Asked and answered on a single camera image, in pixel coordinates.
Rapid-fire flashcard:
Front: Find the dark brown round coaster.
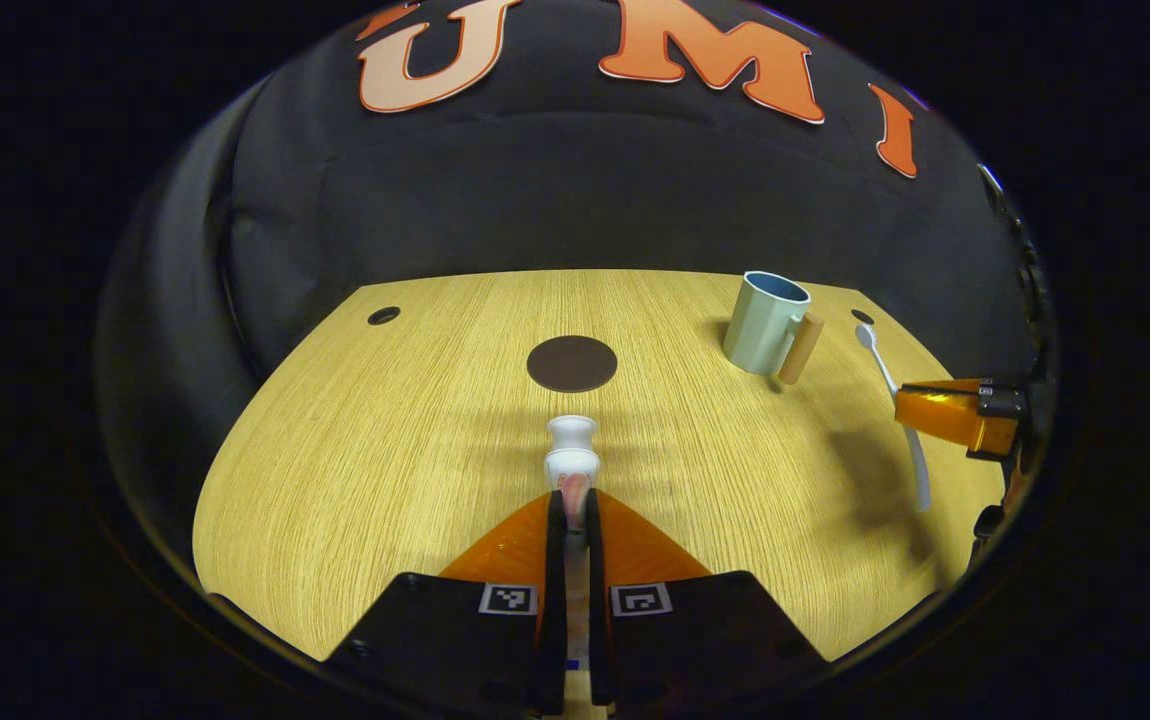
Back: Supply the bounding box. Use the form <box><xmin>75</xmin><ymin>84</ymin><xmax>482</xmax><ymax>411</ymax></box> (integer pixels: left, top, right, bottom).
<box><xmin>526</xmin><ymin>335</ymin><xmax>619</xmax><ymax>393</ymax></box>

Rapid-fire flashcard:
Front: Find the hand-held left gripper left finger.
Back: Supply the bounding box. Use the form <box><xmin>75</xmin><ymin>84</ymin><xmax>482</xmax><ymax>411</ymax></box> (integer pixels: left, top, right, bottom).
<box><xmin>323</xmin><ymin>490</ymin><xmax>568</xmax><ymax>717</ymax></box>

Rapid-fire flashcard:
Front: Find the light green cup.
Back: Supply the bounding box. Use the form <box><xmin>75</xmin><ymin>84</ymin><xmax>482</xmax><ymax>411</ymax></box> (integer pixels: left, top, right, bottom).
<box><xmin>722</xmin><ymin>271</ymin><xmax>826</xmax><ymax>386</ymax></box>

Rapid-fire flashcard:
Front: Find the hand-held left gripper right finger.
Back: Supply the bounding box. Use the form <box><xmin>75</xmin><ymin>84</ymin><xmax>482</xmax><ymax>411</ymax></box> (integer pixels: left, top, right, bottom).
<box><xmin>585</xmin><ymin>488</ymin><xmax>829</xmax><ymax>711</ymax></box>

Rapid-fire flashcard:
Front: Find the black backdrop cloth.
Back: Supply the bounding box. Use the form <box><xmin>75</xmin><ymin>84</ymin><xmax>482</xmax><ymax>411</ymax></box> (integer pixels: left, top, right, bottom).
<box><xmin>95</xmin><ymin>0</ymin><xmax>1056</xmax><ymax>601</ymax></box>

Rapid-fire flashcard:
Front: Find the white toothbrush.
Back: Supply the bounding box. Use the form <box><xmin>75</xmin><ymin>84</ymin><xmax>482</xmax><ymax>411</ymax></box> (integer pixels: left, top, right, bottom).
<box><xmin>854</xmin><ymin>322</ymin><xmax>934</xmax><ymax>513</ymax></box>

